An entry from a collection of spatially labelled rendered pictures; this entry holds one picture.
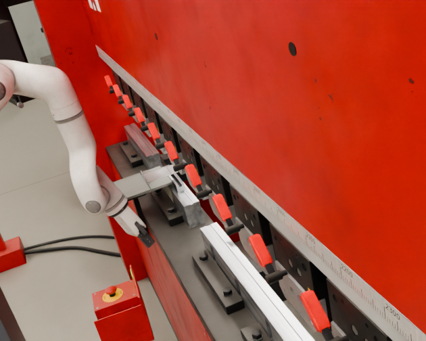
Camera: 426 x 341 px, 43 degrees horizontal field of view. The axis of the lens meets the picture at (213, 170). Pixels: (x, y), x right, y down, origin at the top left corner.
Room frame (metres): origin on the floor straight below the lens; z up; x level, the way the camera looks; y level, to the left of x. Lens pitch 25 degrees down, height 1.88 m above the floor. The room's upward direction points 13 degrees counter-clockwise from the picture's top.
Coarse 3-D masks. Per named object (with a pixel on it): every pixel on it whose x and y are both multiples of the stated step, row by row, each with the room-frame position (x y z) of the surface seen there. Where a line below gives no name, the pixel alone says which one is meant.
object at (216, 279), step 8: (192, 256) 1.47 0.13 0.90; (208, 256) 1.44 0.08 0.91; (200, 264) 1.41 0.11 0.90; (208, 264) 1.40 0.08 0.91; (216, 264) 1.39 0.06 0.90; (200, 272) 1.40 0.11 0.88; (208, 272) 1.36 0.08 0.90; (216, 272) 1.35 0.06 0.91; (208, 280) 1.32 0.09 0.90; (216, 280) 1.31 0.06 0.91; (224, 280) 1.30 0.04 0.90; (216, 288) 1.27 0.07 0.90; (232, 288) 1.26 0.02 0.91; (216, 296) 1.26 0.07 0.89; (224, 296) 1.23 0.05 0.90; (232, 296) 1.22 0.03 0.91; (240, 296) 1.21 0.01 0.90; (224, 304) 1.19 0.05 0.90; (232, 304) 1.19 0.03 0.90; (240, 304) 1.19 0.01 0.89; (232, 312) 1.19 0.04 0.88
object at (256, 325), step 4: (252, 324) 1.09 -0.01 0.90; (256, 324) 1.09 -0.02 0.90; (244, 328) 1.08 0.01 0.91; (248, 328) 1.08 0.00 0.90; (252, 328) 1.08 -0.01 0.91; (256, 328) 1.07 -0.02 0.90; (260, 328) 1.07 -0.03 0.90; (244, 332) 1.07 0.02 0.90; (248, 332) 1.07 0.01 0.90; (264, 332) 1.05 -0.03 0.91; (244, 336) 1.06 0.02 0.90; (248, 336) 1.05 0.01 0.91; (264, 336) 1.04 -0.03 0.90; (268, 336) 1.04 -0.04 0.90; (244, 340) 1.07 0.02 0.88; (248, 340) 1.04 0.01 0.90; (252, 340) 1.04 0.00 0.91; (260, 340) 1.03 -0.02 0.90; (264, 340) 1.03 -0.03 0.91; (268, 340) 1.02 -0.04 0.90; (272, 340) 1.02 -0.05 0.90
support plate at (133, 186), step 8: (152, 168) 2.00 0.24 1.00; (136, 176) 1.97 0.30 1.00; (120, 184) 1.93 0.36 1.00; (128, 184) 1.91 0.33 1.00; (136, 184) 1.89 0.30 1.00; (144, 184) 1.88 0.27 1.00; (152, 184) 1.86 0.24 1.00; (160, 184) 1.84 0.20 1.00; (168, 184) 1.84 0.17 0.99; (128, 192) 1.84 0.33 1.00; (136, 192) 1.82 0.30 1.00; (144, 192) 1.81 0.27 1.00
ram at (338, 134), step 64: (128, 0) 1.62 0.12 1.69; (192, 0) 1.03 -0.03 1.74; (256, 0) 0.75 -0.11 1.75; (320, 0) 0.59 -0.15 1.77; (384, 0) 0.48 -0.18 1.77; (128, 64) 1.92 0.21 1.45; (192, 64) 1.13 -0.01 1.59; (256, 64) 0.79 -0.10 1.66; (320, 64) 0.61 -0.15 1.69; (384, 64) 0.49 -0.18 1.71; (192, 128) 1.26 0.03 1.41; (256, 128) 0.84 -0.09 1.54; (320, 128) 0.63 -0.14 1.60; (384, 128) 0.50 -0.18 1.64; (320, 192) 0.65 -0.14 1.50; (384, 192) 0.50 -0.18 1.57; (384, 256) 0.51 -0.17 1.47; (384, 320) 0.53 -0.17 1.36
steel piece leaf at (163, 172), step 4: (160, 168) 1.98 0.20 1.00; (164, 168) 1.97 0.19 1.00; (152, 172) 1.96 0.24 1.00; (156, 172) 1.96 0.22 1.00; (160, 172) 1.95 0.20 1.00; (164, 172) 1.94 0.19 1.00; (168, 172) 1.93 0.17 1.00; (144, 176) 1.90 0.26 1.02; (148, 176) 1.94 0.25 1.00; (152, 176) 1.93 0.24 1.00; (156, 176) 1.92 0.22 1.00; (160, 176) 1.91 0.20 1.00; (164, 176) 1.90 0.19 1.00; (148, 180) 1.90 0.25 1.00; (152, 180) 1.89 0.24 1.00
